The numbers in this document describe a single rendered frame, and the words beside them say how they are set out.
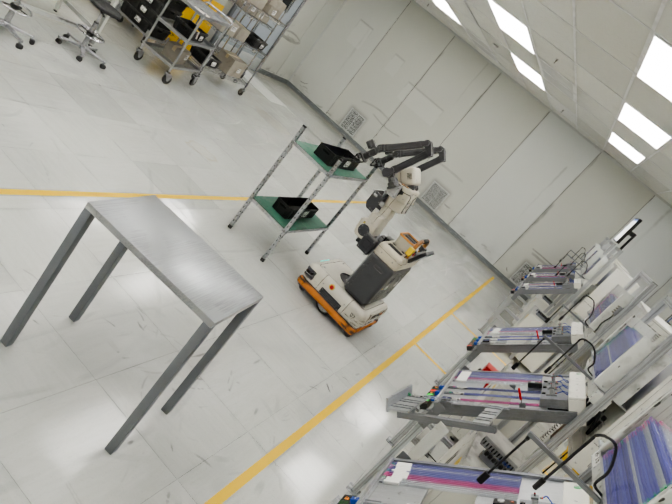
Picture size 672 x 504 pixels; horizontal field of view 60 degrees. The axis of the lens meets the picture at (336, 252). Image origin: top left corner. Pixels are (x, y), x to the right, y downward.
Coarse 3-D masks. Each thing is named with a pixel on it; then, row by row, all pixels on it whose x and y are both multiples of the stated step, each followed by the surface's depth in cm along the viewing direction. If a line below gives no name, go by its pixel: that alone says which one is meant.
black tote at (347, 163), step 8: (320, 144) 481; (328, 144) 493; (320, 152) 482; (328, 152) 479; (336, 152) 517; (344, 152) 531; (328, 160) 479; (336, 160) 485; (344, 160) 498; (344, 168) 511; (352, 168) 525
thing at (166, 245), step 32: (128, 224) 235; (160, 224) 253; (64, 256) 237; (160, 256) 232; (192, 256) 249; (96, 288) 285; (192, 288) 229; (224, 288) 246; (224, 320) 231; (192, 352) 227; (160, 384) 232; (192, 384) 280
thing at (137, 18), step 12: (132, 0) 776; (144, 0) 769; (156, 0) 761; (180, 0) 772; (120, 12) 780; (132, 12) 777; (144, 12) 770; (156, 12) 765; (168, 12) 772; (180, 12) 789; (132, 24) 815; (144, 24) 773; (144, 36) 774; (156, 36) 790
